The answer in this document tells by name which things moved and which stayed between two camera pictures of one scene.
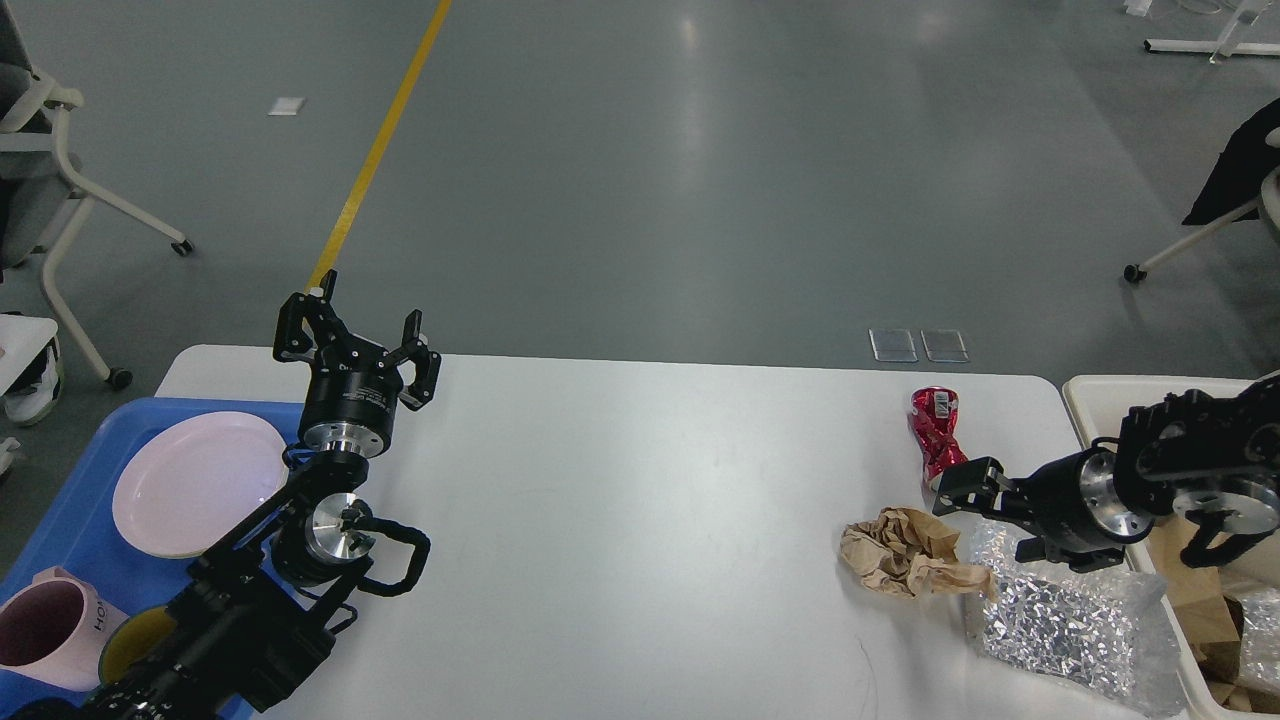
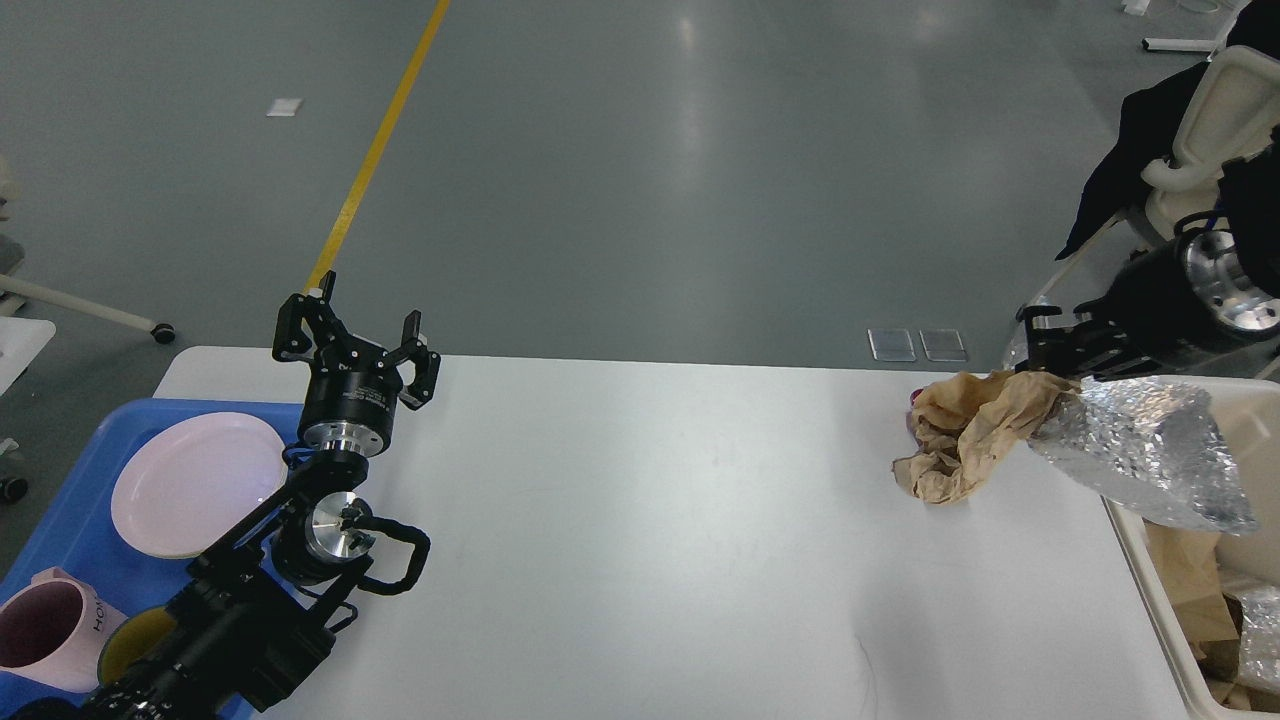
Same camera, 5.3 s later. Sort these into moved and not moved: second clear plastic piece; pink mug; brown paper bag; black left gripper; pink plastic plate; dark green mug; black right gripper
Moved: black right gripper
Not moved: brown paper bag; black left gripper; second clear plastic piece; pink mug; pink plastic plate; dark green mug
